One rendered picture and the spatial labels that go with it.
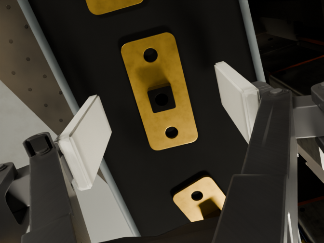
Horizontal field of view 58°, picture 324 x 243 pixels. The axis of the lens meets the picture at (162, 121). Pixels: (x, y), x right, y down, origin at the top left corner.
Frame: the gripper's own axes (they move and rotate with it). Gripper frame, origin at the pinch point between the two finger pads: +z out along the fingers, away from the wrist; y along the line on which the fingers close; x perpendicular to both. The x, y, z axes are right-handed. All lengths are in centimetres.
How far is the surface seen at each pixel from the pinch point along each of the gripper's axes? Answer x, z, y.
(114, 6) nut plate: 6.6, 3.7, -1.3
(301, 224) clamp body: -32.7, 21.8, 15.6
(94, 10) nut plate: 6.6, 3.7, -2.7
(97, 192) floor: -78, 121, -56
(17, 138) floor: -36, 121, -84
